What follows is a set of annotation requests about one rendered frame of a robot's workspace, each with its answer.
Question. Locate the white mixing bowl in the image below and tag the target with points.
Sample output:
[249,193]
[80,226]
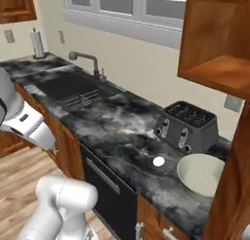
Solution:
[200,174]

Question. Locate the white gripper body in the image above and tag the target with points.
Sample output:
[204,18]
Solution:
[39,135]

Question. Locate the grey metal tap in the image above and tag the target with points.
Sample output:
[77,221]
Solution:
[88,58]

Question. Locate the open wooden wall cupboard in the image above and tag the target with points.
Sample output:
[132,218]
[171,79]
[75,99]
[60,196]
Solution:
[216,39]

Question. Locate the wooden drawer front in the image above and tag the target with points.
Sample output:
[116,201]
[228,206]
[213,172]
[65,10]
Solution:
[153,219]

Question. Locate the dark sink basin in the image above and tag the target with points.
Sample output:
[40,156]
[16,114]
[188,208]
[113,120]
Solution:
[65,86]

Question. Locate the tall wooden side panel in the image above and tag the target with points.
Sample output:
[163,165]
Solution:
[232,192]

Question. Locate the small white round object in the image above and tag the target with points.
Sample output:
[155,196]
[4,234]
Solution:
[158,161]

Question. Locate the dark grey toaster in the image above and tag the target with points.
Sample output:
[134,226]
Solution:
[187,127]

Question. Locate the grey wall socket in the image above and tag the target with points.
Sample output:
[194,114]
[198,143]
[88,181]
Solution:
[233,103]
[62,37]
[9,36]

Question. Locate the wooden base cupboard door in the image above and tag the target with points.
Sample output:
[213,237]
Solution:
[66,146]

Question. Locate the white framed window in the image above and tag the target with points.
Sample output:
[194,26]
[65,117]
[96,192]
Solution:
[130,13]

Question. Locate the wooden base cupboard run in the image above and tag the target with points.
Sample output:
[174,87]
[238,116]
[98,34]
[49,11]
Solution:
[13,143]

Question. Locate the grey soap dispenser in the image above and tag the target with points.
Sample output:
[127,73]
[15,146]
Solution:
[103,75]

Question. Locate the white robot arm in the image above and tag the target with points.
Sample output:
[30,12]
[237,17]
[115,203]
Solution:
[62,198]

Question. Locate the paper towel roll on holder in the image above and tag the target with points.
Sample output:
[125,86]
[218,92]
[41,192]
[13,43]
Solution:
[37,44]

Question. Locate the black dishwasher door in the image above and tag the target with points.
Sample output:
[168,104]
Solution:
[110,198]

